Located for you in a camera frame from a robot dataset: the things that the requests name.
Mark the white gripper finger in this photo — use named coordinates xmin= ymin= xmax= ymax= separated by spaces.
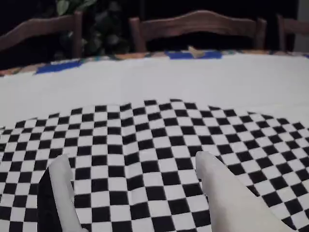
xmin=196 ymin=151 xmax=294 ymax=232

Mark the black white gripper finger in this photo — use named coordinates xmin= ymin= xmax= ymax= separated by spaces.
xmin=37 ymin=154 xmax=84 ymax=232

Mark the blue tape strip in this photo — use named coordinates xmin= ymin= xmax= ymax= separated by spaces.
xmin=36 ymin=60 xmax=83 ymax=74
xmin=168 ymin=50 xmax=222 ymax=60

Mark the black white checkered mat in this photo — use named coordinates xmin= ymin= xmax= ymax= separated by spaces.
xmin=0 ymin=53 xmax=309 ymax=232

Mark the tan paper scrap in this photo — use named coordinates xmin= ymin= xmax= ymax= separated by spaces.
xmin=188 ymin=45 xmax=205 ymax=59

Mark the brown wooden chair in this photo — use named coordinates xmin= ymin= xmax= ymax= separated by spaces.
xmin=129 ymin=9 xmax=267 ymax=53
xmin=0 ymin=11 xmax=83 ymax=71
xmin=276 ymin=14 xmax=309 ymax=53

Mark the green leafy plant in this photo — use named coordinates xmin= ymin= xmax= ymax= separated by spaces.
xmin=55 ymin=0 xmax=132 ymax=60

